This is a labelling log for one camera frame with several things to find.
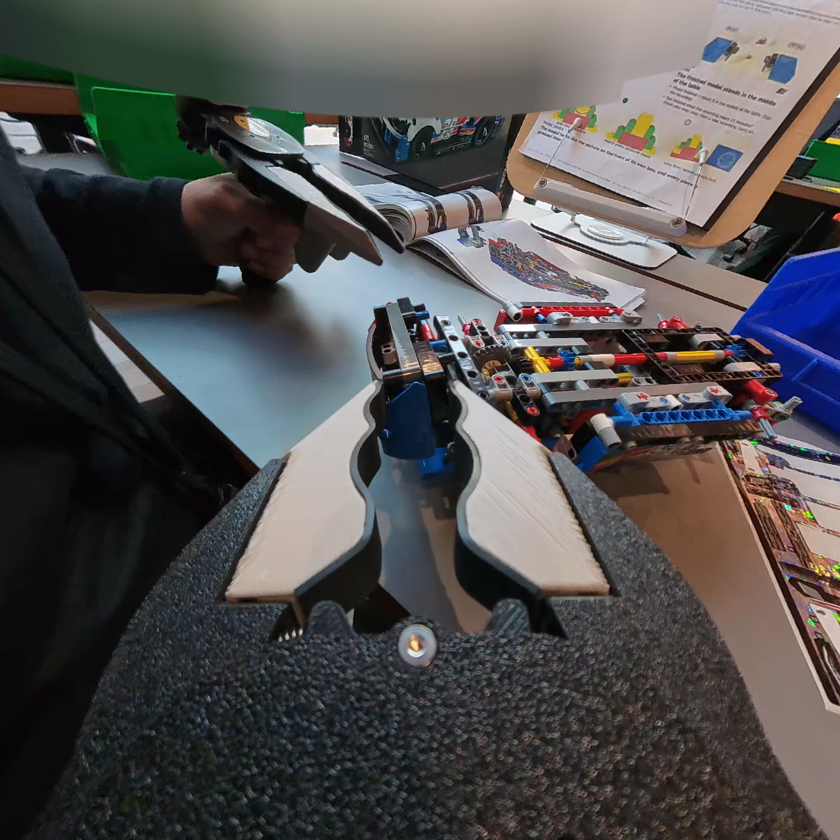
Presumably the person's left hand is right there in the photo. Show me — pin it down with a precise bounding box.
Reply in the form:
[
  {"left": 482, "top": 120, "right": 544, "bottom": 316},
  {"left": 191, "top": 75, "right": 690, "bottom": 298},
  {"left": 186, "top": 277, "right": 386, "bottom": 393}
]
[{"left": 182, "top": 172, "right": 311, "bottom": 284}]

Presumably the person's black clothing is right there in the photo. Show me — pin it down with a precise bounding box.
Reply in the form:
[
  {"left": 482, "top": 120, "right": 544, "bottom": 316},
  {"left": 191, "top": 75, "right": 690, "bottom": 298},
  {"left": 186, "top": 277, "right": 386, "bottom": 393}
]
[{"left": 0, "top": 132, "right": 253, "bottom": 840}]

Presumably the white stand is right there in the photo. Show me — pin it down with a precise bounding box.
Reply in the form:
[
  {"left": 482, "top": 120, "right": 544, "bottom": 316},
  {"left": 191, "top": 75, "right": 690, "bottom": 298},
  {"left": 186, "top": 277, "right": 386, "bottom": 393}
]
[{"left": 532, "top": 178, "right": 693, "bottom": 271}]

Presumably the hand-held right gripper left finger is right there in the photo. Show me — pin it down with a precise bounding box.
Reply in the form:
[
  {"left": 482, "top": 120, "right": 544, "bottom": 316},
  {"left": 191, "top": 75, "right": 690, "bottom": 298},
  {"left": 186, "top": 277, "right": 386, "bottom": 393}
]
[{"left": 225, "top": 381, "right": 383, "bottom": 626}]

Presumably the open instruction booklet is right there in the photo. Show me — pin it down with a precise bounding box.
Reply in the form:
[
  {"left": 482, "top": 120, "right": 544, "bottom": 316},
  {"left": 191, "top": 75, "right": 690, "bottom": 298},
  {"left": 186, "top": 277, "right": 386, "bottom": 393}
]
[{"left": 355, "top": 184, "right": 647, "bottom": 316}]

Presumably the green storage bin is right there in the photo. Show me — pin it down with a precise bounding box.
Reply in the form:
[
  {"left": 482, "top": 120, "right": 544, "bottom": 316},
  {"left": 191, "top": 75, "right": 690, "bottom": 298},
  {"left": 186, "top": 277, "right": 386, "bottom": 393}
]
[{"left": 77, "top": 79, "right": 305, "bottom": 182}]

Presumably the blue storage bin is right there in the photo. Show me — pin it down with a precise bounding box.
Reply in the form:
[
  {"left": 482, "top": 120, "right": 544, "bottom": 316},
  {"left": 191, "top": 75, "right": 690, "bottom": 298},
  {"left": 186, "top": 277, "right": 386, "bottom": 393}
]
[{"left": 733, "top": 250, "right": 840, "bottom": 434}]

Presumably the toy set box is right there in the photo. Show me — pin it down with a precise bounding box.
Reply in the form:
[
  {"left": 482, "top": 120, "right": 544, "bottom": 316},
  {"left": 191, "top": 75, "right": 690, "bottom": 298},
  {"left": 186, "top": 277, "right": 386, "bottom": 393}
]
[{"left": 339, "top": 116, "right": 513, "bottom": 193}]

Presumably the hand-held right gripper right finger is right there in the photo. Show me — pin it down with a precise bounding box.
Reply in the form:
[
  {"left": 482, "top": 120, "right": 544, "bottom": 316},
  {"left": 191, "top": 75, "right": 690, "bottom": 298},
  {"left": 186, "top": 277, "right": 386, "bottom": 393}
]
[{"left": 452, "top": 381, "right": 613, "bottom": 620}]

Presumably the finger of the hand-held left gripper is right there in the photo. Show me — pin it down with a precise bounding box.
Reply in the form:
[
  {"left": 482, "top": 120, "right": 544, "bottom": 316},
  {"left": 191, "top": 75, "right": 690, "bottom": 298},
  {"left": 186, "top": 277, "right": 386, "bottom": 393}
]
[
  {"left": 260, "top": 163, "right": 384, "bottom": 273},
  {"left": 308, "top": 163, "right": 406, "bottom": 254}
]

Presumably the printed paper sheet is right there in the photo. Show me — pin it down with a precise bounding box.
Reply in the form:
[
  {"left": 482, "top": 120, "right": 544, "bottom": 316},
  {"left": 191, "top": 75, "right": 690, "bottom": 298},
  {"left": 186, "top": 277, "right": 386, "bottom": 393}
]
[{"left": 558, "top": 0, "right": 840, "bottom": 228}]

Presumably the red black toy race car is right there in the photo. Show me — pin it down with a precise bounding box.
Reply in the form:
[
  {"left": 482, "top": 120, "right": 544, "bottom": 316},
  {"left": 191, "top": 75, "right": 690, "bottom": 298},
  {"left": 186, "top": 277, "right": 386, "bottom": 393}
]
[{"left": 368, "top": 300, "right": 788, "bottom": 479}]

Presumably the grey desk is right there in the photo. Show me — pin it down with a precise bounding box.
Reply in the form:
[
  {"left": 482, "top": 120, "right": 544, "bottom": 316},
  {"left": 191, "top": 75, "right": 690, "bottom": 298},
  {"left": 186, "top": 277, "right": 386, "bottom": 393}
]
[{"left": 86, "top": 145, "right": 840, "bottom": 840}]

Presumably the person's left forearm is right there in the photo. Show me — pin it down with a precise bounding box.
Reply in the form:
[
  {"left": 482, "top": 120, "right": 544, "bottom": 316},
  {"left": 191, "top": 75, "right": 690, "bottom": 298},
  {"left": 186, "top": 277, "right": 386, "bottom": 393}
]
[{"left": 20, "top": 164, "right": 219, "bottom": 294}]

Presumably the holographic sticker sheet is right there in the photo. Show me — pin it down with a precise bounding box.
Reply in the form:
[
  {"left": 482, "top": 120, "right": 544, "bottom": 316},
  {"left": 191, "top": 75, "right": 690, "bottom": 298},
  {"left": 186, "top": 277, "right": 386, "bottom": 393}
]
[{"left": 720, "top": 440, "right": 840, "bottom": 712}]

